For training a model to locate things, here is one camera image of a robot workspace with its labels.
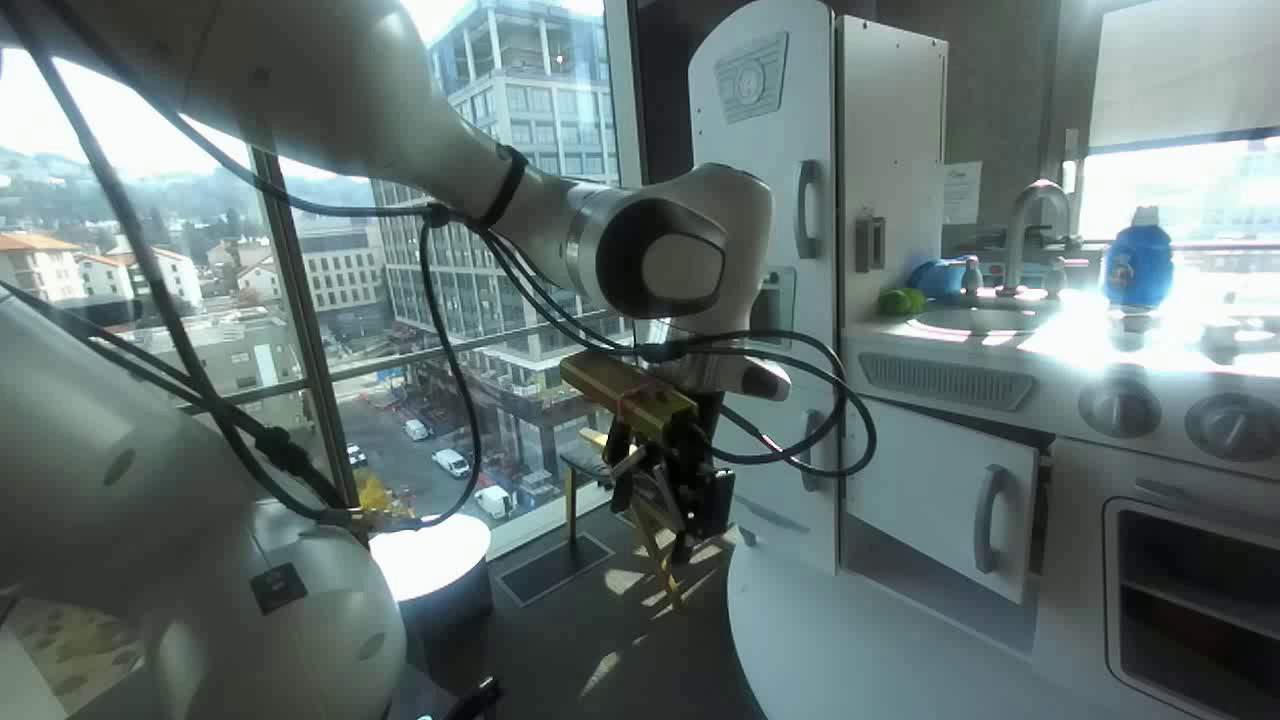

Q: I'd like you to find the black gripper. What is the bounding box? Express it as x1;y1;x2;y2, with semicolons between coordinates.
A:
604;397;738;573

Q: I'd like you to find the white door with ice dispenser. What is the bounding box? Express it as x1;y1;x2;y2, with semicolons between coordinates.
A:
688;0;844;343

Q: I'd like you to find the round white stool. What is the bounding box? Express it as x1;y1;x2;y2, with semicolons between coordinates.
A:
364;508;498;611

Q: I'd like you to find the round white table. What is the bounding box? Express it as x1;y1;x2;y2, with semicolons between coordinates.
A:
724;534;1180;720

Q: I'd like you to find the small black device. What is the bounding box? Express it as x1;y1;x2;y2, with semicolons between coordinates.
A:
434;671;512;720

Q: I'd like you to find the green round smiley toy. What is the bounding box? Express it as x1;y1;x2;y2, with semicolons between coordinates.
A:
870;279;933;324

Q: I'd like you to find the blue toy cup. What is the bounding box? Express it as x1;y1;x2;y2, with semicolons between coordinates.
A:
906;254;982;306

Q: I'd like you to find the white toy kitchen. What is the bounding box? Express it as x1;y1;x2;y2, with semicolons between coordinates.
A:
685;0;1280;720

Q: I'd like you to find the grey stove knob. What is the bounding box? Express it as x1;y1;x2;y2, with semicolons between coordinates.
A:
1180;388;1280;469
1070;367;1164;446

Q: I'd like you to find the silver toy faucet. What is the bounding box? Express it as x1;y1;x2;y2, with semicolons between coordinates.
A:
994;178;1085;306

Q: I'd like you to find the blue dish soap bottle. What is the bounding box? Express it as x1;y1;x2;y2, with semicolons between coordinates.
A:
1100;205;1180;319

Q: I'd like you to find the grey roller blind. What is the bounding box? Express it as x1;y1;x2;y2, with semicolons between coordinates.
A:
1085;0;1280;151

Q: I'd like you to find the black post stand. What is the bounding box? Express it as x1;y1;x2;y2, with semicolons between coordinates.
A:
492;446;620;608

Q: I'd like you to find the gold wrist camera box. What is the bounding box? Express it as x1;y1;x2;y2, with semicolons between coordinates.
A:
556;348;712;454

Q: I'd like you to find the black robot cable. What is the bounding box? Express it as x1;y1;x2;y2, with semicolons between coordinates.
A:
470;223;883;478
315;196;492;535

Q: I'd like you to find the grey toy wall phone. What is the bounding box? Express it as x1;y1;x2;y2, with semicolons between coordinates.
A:
848;207;891;279

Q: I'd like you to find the dark window frame bar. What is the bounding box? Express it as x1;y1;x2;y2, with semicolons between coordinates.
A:
245;134;364;520

